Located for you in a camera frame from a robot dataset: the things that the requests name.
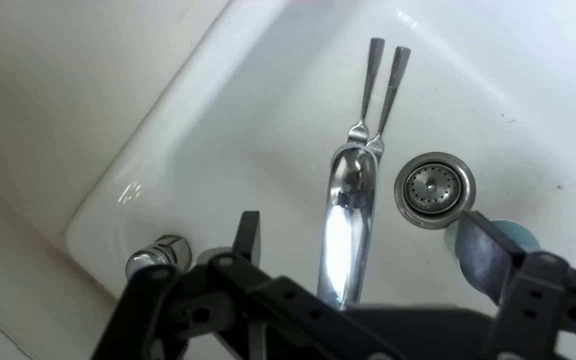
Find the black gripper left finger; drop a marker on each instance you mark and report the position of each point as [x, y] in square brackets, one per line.
[233, 298]

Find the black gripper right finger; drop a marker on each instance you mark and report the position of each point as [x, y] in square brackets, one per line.
[535, 290]

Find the light blue cup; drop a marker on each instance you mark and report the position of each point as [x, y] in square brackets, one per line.
[513, 230]

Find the chrome sink faucet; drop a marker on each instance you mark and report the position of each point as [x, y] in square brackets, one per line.
[347, 227]

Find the chrome sink side knob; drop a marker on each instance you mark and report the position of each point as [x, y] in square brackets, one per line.
[167, 250]

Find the sink drain strainer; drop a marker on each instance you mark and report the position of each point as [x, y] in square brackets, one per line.
[434, 188]

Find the white farmhouse sink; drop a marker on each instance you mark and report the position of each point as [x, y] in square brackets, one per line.
[252, 119]

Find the left silver fork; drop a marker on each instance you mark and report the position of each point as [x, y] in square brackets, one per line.
[358, 133]

